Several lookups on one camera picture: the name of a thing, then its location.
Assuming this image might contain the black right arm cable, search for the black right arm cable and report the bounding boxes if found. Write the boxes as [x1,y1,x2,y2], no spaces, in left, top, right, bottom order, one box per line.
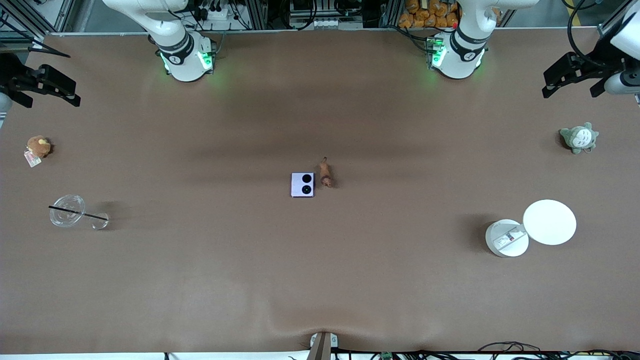
[0,15,72,59]

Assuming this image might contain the camera stand with bracket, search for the camera stand with bracket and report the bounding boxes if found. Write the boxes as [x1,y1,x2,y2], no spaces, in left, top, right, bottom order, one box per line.
[306,331,339,360]

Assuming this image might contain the black drinking straw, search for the black drinking straw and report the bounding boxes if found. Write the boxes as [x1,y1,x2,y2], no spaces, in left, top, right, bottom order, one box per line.
[48,205,109,221]

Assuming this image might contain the grey totoro plush toy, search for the grey totoro plush toy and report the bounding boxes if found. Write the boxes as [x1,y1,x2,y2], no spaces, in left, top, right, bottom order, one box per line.
[559,122,600,155]

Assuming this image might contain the lilac flip phone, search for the lilac flip phone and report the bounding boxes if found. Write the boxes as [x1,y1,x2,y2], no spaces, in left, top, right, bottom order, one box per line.
[291,172,316,198]

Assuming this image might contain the orange plush toy pile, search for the orange plush toy pile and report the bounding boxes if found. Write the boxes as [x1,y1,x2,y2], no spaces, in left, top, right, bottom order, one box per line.
[398,0,460,29]

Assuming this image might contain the clear plastic cup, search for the clear plastic cup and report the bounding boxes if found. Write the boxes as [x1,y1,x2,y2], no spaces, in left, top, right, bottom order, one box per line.
[48,194,110,231]

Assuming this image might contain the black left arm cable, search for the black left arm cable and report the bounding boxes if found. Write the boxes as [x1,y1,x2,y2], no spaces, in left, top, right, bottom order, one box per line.
[566,0,602,67]

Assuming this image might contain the brown plush toy with tag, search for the brown plush toy with tag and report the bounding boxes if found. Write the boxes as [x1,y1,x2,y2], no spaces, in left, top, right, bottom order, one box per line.
[24,135,52,168]

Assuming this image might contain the black equipment rack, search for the black equipment rack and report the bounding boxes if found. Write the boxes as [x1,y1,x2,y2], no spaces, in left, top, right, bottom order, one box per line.
[240,0,401,30]

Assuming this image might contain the aluminium table frame rail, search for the aluminium table frame rail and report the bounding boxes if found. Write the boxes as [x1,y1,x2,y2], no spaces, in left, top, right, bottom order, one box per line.
[596,0,640,39]
[0,0,76,51]

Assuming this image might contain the white power strip with plugs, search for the white power strip with plugs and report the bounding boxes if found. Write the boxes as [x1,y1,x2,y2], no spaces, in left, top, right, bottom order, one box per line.
[192,0,241,22]

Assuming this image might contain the white round container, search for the white round container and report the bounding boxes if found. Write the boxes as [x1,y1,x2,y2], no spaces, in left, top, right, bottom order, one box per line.
[485,219,530,258]

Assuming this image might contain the white round lid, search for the white round lid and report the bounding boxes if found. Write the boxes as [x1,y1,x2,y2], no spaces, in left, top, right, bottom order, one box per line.
[523,199,577,246]

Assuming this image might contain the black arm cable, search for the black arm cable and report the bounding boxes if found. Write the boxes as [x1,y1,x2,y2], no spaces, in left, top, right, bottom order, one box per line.
[566,0,602,67]
[0,15,72,59]

